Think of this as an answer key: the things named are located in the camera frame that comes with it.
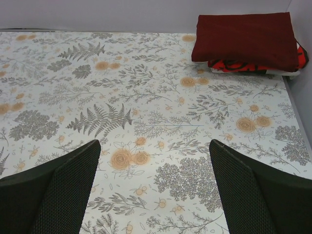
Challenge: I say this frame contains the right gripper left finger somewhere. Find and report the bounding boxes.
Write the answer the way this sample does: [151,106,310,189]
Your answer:
[0,139,101,234]

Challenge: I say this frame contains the floral table mat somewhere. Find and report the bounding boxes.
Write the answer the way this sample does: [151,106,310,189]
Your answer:
[0,32,312,234]

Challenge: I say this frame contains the dark red t shirt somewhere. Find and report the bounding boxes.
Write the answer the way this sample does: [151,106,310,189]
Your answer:
[191,12,298,72]

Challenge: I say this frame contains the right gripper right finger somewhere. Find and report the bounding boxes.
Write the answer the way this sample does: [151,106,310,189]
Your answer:
[209,139,312,234]

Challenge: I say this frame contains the folded red coca-cola t shirt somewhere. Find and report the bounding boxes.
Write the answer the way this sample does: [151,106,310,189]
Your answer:
[208,43,309,77]

